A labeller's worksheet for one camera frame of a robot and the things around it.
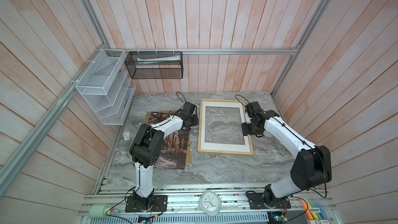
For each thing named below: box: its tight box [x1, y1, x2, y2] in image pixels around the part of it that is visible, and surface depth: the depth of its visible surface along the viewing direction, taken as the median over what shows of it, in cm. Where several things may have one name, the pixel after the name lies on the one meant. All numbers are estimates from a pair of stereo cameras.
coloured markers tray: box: [301, 197, 331, 224], surface depth 71 cm
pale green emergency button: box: [88, 203, 110, 219], surface depth 66 cm
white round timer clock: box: [198, 190, 222, 217], surface depth 73 cm
